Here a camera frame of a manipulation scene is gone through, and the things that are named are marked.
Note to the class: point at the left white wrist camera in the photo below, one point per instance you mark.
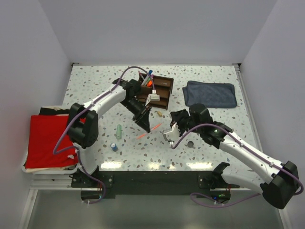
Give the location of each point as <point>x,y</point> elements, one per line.
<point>152,97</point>

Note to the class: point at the grey round cap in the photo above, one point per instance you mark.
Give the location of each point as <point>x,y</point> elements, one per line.
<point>190,144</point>

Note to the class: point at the orange black highlighter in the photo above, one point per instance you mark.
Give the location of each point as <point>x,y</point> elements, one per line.
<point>149,84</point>

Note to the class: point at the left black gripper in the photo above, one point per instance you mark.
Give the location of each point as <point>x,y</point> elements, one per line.
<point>142,118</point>

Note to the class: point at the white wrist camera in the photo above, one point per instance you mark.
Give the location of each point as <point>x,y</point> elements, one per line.
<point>172,135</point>
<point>152,97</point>

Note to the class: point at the light green stapler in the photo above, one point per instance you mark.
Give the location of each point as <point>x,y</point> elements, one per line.
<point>119,132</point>

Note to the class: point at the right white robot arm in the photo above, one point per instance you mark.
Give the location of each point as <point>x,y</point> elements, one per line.
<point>276,181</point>

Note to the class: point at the white tray with cloths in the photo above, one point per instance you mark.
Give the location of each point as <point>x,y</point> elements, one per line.
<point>65,143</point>

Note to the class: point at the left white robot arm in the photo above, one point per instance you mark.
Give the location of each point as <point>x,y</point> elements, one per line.
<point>83,120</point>

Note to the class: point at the red cloth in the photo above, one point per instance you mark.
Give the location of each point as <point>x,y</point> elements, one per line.
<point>45,132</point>

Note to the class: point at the brown wooden desk organizer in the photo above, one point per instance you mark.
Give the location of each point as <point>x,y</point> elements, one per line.
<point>164,88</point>

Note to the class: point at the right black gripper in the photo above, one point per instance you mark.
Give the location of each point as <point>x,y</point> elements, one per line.
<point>177,117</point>

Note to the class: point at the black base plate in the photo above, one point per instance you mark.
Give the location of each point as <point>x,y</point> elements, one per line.
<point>110,184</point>

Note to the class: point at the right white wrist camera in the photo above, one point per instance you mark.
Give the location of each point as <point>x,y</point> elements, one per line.
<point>172,135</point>

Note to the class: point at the dark blue folded towel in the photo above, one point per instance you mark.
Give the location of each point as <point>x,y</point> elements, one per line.
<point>211,95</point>

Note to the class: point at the blue battery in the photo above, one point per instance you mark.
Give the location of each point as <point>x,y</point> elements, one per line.
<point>114,147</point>

